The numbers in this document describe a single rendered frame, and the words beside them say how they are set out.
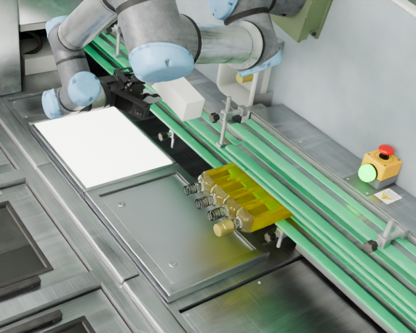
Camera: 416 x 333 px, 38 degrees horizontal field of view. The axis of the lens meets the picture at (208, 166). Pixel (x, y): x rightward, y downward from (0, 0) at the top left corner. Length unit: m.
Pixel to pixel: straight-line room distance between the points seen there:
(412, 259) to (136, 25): 0.80
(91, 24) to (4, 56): 1.00
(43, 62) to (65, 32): 1.09
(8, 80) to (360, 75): 1.31
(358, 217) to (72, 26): 0.80
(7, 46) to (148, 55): 1.23
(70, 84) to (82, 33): 0.14
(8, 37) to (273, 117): 1.02
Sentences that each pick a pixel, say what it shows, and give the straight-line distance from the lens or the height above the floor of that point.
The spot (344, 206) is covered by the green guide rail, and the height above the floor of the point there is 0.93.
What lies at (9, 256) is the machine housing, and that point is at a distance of 1.73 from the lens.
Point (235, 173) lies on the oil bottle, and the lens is 1.73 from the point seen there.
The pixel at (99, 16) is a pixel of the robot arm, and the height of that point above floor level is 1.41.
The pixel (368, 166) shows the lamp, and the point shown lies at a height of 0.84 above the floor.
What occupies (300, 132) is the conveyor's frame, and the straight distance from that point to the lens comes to 1.74.
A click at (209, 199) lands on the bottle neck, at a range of 1.65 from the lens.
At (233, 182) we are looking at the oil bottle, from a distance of 1.70.
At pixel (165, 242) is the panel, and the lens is 1.71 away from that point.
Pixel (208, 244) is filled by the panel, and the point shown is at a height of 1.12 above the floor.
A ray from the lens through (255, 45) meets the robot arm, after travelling 1.46.
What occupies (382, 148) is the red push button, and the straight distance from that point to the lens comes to 1.58.
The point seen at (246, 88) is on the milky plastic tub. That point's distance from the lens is 1.97.
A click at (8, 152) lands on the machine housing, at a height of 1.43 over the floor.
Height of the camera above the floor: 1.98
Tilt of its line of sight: 33 degrees down
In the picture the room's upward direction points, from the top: 107 degrees counter-clockwise
